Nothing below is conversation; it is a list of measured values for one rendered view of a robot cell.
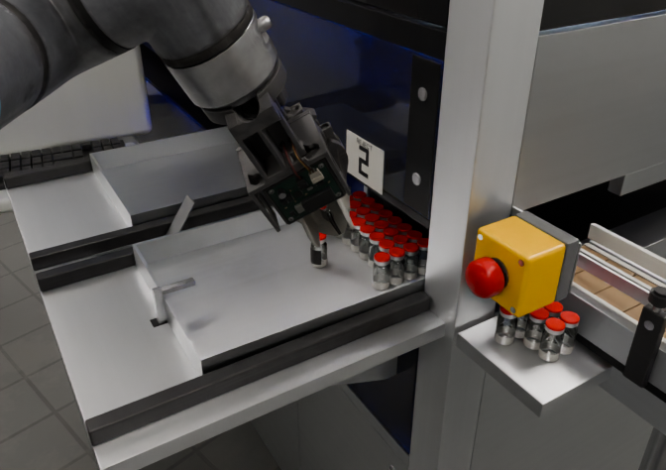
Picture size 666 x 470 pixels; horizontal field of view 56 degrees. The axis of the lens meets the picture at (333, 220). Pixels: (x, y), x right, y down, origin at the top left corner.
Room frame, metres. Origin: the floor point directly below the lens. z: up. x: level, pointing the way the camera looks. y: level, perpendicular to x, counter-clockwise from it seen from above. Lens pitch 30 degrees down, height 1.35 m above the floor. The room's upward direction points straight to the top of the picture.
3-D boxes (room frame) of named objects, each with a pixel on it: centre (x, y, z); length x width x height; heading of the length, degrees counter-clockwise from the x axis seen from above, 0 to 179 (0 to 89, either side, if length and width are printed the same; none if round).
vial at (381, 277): (0.66, -0.06, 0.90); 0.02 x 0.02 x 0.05
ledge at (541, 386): (0.55, -0.24, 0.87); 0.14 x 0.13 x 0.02; 121
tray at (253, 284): (0.68, 0.05, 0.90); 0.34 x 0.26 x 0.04; 121
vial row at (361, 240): (0.74, -0.04, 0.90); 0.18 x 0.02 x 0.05; 31
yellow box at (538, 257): (0.54, -0.19, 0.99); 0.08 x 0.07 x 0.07; 121
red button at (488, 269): (0.52, -0.16, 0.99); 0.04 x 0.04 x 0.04; 31
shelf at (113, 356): (0.80, 0.18, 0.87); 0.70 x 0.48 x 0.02; 31
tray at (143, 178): (0.98, 0.21, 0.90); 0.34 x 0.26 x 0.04; 121
